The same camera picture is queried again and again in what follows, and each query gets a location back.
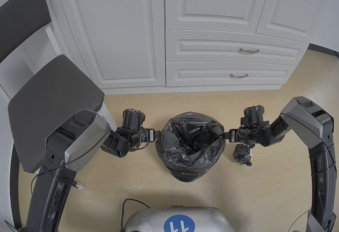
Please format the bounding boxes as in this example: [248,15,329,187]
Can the white chair with grey seat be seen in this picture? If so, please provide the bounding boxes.
[0,0,117,190]

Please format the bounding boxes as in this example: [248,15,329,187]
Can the black cable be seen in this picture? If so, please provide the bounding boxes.
[289,206,314,232]
[120,199,150,231]

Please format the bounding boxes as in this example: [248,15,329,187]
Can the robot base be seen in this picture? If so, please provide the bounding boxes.
[124,206,239,232]

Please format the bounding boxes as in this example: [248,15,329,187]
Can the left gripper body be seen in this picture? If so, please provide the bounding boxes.
[141,129,156,143]

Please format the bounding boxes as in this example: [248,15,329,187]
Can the black plastic bag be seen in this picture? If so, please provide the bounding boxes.
[154,111,226,183]

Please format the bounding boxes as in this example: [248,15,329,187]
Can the black plastic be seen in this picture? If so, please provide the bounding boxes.
[233,143,253,167]

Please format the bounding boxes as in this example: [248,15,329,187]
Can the white wardrobe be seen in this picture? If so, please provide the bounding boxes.
[37,0,329,96]

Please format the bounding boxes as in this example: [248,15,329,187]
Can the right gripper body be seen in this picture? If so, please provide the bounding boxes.
[230,128,247,143]

